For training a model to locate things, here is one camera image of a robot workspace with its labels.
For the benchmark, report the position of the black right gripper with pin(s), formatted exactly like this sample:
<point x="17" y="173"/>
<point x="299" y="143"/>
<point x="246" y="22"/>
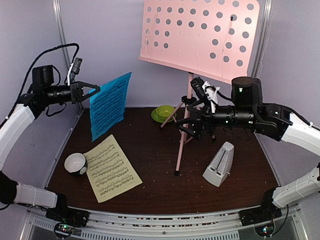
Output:
<point x="205" y="115"/>

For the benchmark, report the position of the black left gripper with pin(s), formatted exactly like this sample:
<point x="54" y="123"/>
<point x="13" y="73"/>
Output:
<point x="78" y="85"/>

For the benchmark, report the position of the blue sheet music page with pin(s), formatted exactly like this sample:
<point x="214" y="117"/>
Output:
<point x="107" y="107"/>

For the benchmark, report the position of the pink music stand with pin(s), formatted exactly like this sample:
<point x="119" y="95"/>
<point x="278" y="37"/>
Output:
<point x="209" y="38"/>

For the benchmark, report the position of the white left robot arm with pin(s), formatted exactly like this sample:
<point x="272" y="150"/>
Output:
<point x="28" y="108"/>

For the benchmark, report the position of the green bowl with saucer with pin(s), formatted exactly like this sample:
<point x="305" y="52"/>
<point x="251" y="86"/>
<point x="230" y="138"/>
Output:
<point x="161" y="113"/>

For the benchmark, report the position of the white metronome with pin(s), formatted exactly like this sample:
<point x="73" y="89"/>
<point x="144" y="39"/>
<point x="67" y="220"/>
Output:
<point x="220" y="166"/>

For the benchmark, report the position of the white and dark bowl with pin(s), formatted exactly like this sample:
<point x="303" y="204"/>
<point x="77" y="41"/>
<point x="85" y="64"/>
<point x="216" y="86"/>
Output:
<point x="76" y="164"/>

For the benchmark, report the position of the yellow sheet music page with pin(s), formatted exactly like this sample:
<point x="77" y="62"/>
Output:
<point x="109" y="172"/>

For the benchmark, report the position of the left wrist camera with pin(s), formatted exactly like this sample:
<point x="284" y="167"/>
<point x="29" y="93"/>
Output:
<point x="73" y="70"/>

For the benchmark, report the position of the aluminium front rail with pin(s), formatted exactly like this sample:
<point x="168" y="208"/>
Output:
<point x="218" y="225"/>

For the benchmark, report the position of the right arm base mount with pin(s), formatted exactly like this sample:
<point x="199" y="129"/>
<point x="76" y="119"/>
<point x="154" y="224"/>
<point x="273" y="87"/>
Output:
<point x="262" y="219"/>

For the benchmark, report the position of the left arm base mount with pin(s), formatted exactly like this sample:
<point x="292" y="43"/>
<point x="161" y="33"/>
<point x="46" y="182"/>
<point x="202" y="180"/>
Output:
<point x="67" y="223"/>

